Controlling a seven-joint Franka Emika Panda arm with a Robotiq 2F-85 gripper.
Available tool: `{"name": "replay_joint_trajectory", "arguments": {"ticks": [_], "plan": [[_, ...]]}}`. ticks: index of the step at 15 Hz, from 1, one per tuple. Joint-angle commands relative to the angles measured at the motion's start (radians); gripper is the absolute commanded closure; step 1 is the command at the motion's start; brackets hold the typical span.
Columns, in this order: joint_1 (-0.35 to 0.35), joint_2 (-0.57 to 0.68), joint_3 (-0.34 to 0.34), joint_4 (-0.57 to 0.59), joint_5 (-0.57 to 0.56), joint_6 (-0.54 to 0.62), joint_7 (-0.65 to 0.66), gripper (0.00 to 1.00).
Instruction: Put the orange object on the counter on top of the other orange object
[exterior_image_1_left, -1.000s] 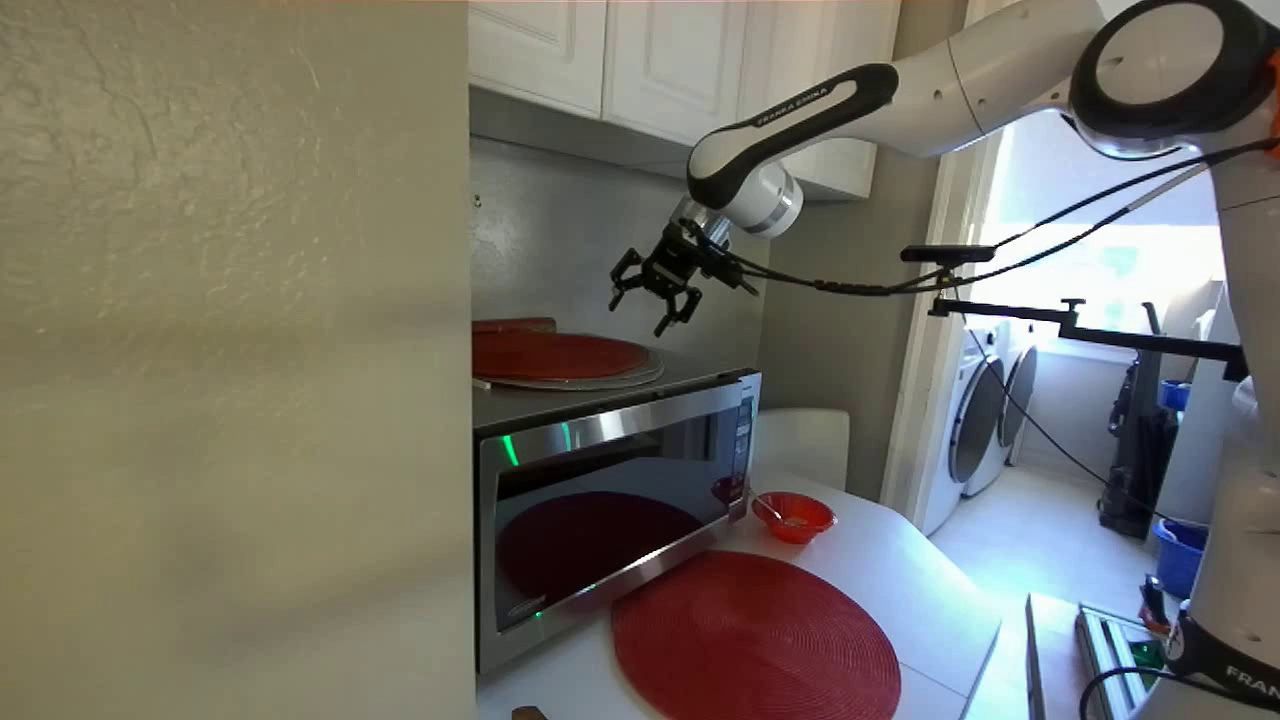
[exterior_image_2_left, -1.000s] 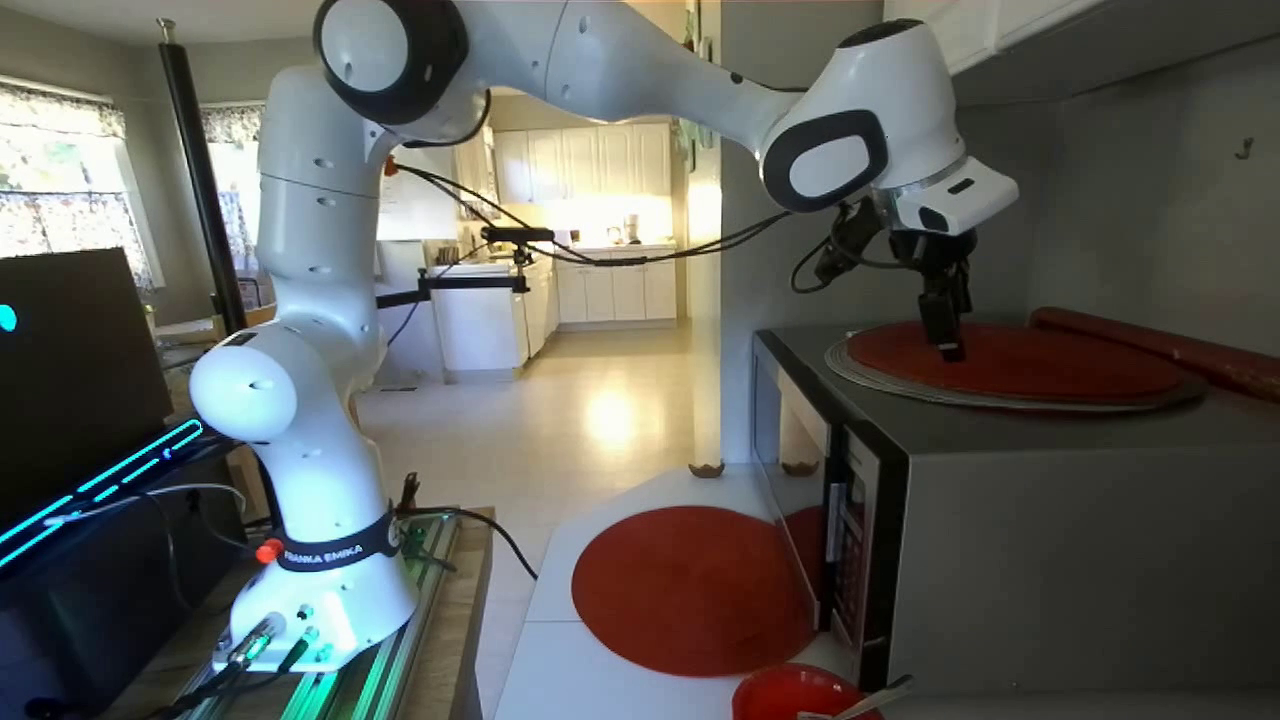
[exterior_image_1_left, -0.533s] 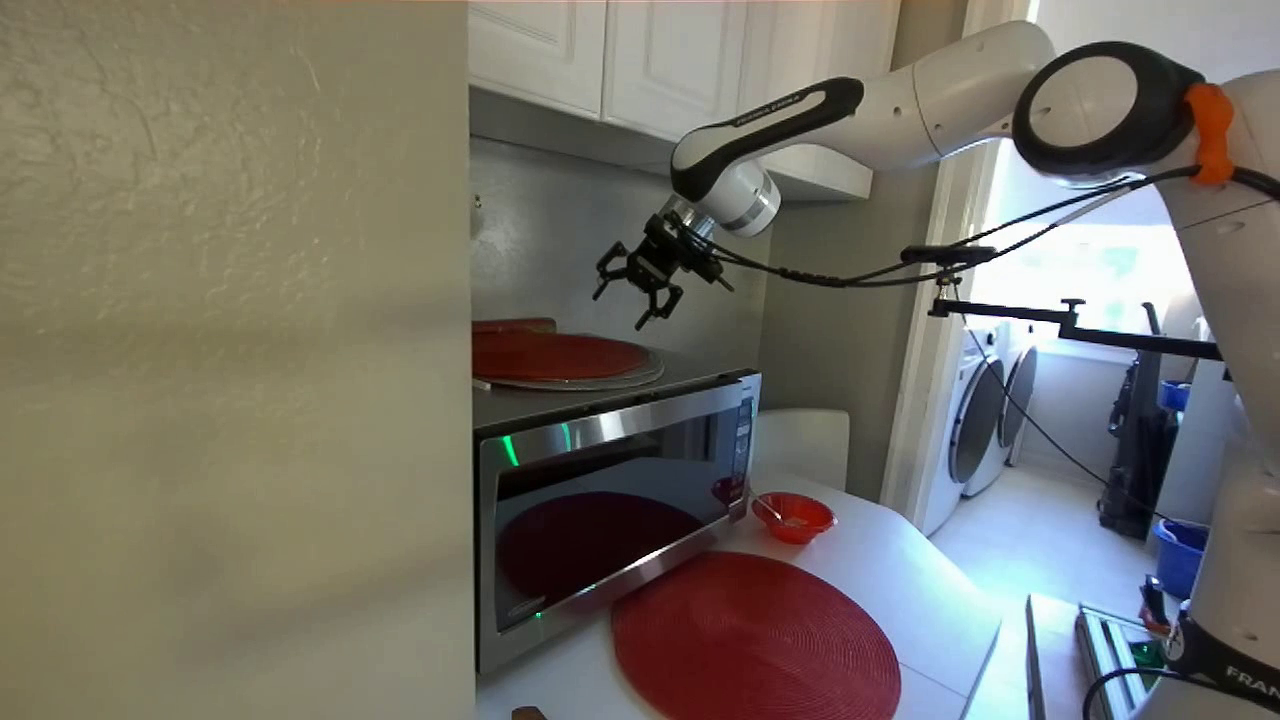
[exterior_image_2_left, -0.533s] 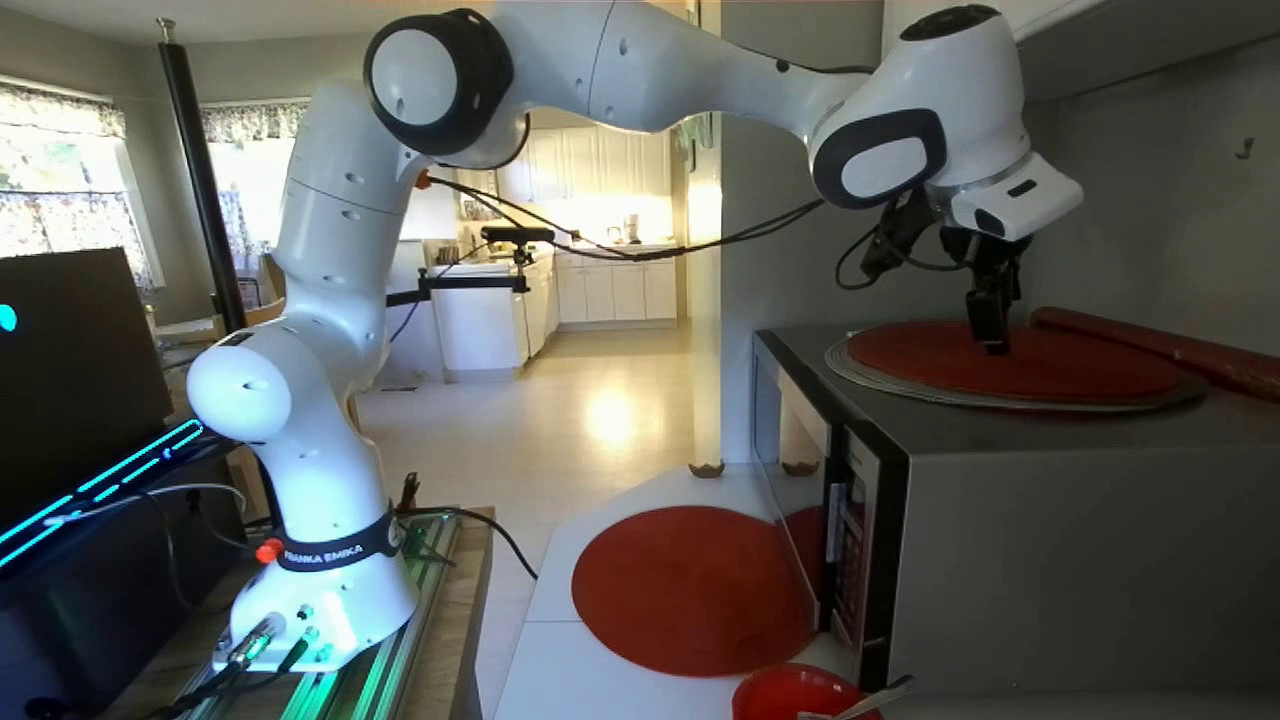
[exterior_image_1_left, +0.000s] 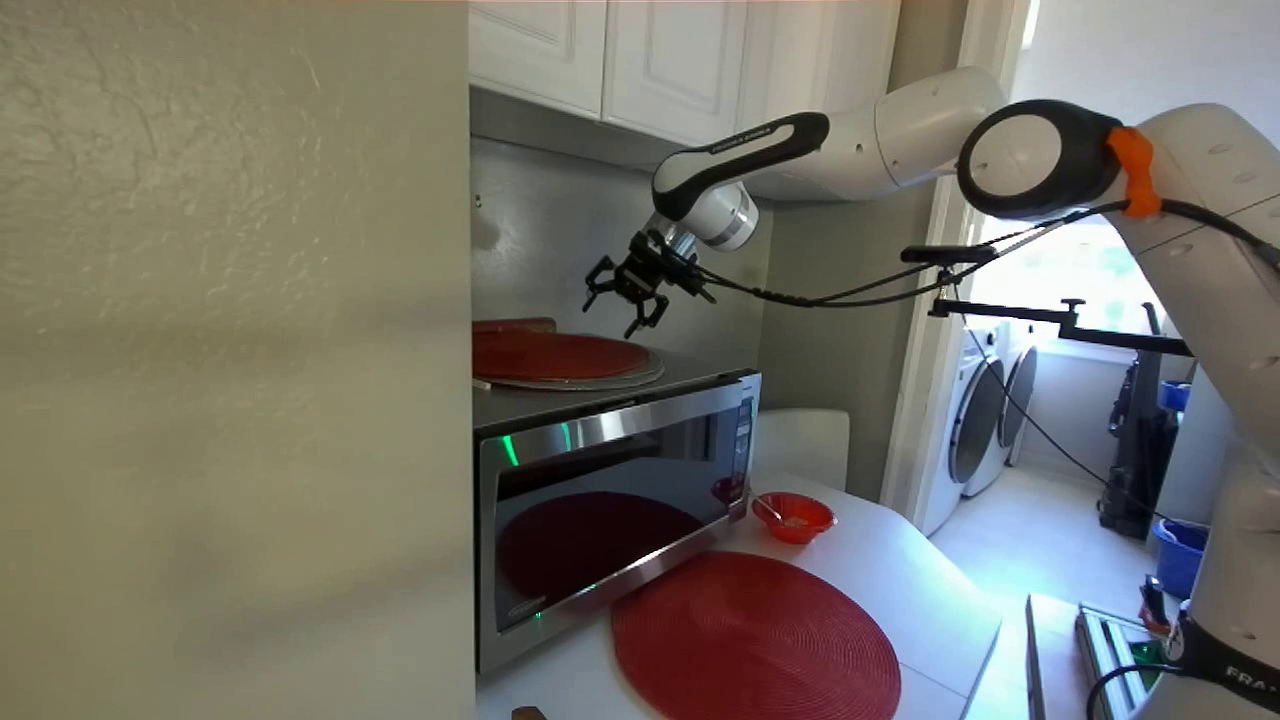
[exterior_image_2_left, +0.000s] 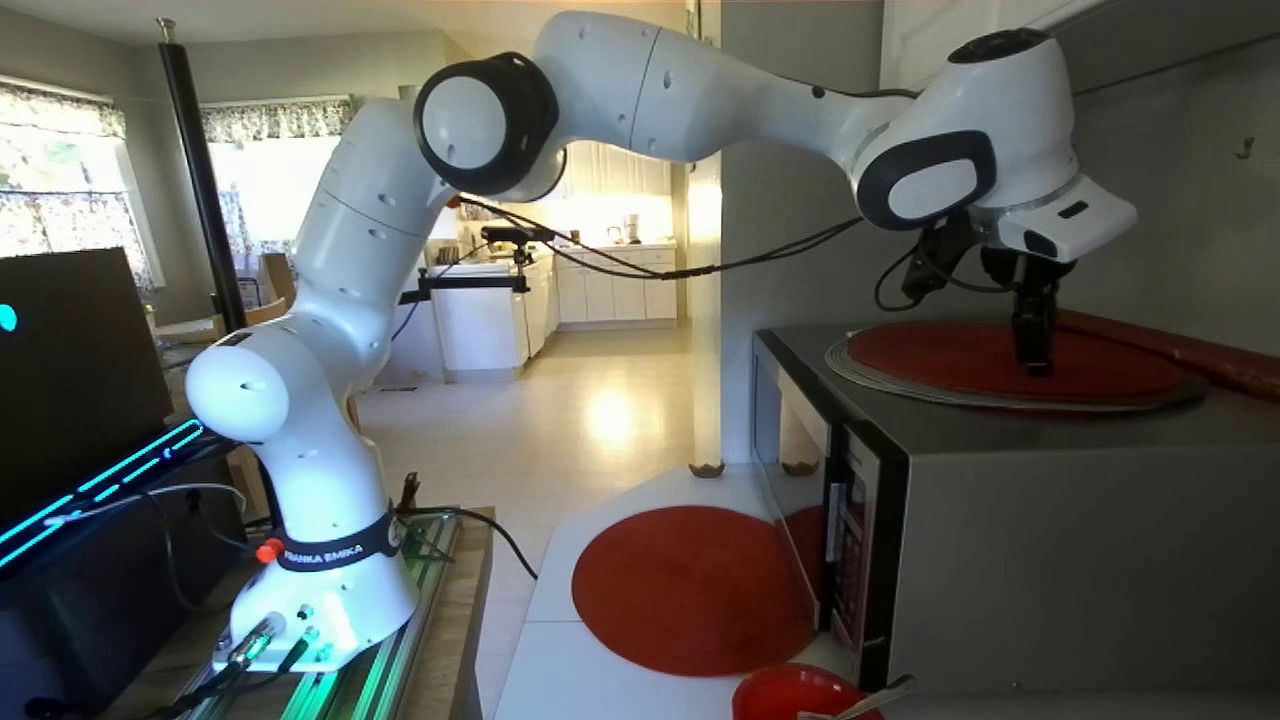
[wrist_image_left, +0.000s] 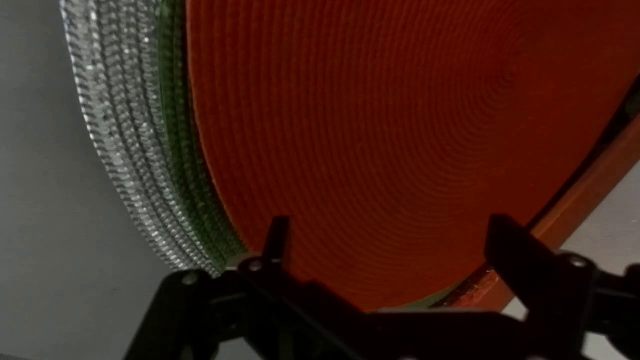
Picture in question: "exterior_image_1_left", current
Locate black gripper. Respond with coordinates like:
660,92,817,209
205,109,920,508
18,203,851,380
581,227,707,336

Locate thin orange round placemat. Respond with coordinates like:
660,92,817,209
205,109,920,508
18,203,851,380
472,323,656,390

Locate aluminium rail robot base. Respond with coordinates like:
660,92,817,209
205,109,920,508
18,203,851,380
1018,591,1178,720

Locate stainless steel microwave oven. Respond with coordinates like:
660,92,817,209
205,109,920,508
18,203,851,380
472,348,768,680

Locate white upper kitchen cabinets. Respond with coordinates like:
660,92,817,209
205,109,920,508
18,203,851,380
469,0,904,173

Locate small red bowl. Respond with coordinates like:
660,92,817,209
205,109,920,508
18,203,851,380
746,487,838,549

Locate white front-load washing machine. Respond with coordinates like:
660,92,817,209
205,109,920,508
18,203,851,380
915,316,1011,537

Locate woven orange round placemat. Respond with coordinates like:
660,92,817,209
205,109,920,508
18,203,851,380
608,549,904,720

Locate white front-load dryer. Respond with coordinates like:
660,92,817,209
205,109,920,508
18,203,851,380
997,323,1044,470

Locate black upright vacuum cleaner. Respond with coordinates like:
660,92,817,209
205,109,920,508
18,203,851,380
1097,300,1185,545

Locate blue plastic bucket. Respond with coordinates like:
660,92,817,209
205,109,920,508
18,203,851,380
1151,517,1210,598

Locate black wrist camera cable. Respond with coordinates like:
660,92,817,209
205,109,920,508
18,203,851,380
682,197,1280,312

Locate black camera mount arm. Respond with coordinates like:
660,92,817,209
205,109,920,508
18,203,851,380
897,240,1194,361

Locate orange cable strap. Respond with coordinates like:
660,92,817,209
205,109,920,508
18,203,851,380
1102,124,1169,222

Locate black base cable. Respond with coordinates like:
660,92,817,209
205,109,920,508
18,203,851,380
1074,660,1192,720

